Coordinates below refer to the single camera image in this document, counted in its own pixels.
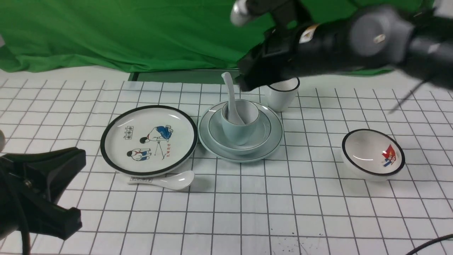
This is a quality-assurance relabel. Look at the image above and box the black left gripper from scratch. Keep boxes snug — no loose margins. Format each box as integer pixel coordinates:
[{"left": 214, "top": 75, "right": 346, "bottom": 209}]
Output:
[{"left": 0, "top": 147, "right": 86, "bottom": 240}]

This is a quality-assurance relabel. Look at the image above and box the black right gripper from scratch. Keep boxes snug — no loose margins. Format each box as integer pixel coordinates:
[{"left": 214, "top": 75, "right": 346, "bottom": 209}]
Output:
[{"left": 231, "top": 0, "right": 358, "bottom": 92}]

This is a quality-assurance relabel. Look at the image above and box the pale blue cup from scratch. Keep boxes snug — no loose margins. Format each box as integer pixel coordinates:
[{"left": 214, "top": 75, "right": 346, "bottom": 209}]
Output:
[{"left": 220, "top": 100, "right": 260, "bottom": 145}]

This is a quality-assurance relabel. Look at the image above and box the plain white ceramic spoon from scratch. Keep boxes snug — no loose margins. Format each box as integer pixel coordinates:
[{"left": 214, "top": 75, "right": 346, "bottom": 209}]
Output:
[{"left": 222, "top": 72, "right": 245, "bottom": 125}]

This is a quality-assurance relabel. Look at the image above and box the pale blue bowl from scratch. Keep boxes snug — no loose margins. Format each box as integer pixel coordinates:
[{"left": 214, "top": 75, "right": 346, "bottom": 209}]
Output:
[{"left": 207, "top": 109, "right": 271, "bottom": 155}]

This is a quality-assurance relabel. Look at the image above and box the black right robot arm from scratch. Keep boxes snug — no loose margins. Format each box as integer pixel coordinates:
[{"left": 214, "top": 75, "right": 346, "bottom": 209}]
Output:
[{"left": 230, "top": 0, "right": 453, "bottom": 91}]

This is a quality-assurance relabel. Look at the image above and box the white cup with black rim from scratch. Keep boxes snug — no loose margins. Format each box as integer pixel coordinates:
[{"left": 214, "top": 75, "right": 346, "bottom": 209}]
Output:
[{"left": 266, "top": 78, "right": 300, "bottom": 112}]

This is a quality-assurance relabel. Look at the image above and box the pale blue plate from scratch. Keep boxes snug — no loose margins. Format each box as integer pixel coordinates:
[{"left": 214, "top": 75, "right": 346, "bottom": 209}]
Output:
[{"left": 198, "top": 101, "right": 284, "bottom": 163}]

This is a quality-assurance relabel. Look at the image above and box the white plate with cartoon figures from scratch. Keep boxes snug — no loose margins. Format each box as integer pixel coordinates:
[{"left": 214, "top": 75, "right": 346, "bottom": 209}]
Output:
[{"left": 100, "top": 105, "right": 199, "bottom": 177}]

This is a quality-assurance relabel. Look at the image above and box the white bowl with red flag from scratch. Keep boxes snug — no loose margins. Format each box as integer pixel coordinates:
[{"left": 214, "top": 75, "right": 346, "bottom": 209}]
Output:
[{"left": 341, "top": 129, "right": 406, "bottom": 181}]

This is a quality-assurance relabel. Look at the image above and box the white grid tablecloth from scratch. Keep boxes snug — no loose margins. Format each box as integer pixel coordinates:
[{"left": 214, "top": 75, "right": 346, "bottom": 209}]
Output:
[{"left": 0, "top": 78, "right": 452, "bottom": 255}]

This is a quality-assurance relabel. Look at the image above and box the green backdrop cloth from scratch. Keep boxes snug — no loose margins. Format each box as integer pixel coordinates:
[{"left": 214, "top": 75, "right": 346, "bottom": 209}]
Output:
[{"left": 0, "top": 0, "right": 434, "bottom": 77}]

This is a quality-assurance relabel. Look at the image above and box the white spoon with patterned handle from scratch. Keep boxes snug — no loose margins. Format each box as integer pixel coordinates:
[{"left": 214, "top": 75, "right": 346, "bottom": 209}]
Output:
[{"left": 127, "top": 170, "right": 195, "bottom": 191}]

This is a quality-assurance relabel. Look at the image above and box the black cable bottom right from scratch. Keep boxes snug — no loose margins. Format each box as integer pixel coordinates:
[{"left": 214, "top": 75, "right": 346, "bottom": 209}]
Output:
[{"left": 405, "top": 234, "right": 453, "bottom": 255}]

